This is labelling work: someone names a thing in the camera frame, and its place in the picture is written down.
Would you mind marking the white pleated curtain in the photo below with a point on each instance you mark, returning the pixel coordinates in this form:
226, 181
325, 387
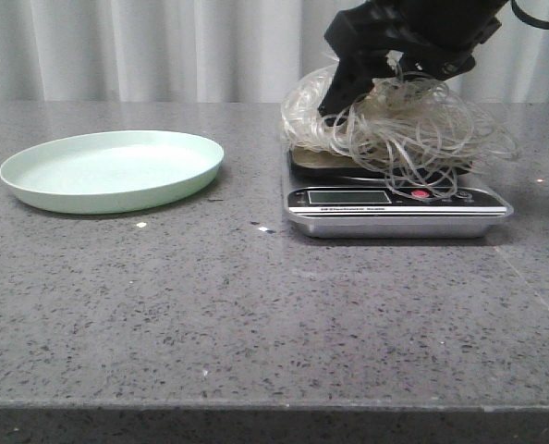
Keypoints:
144, 51

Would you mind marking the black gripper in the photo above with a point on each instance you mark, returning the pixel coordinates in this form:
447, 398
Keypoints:
436, 39

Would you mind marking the pale green round plate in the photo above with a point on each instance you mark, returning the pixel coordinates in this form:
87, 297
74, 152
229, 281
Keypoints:
112, 172

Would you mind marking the black silver kitchen scale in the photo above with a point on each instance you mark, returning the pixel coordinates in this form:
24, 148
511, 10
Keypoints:
328, 196

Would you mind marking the white translucent vermicelli bundle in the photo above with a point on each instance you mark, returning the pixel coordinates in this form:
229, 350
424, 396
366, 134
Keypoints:
402, 132

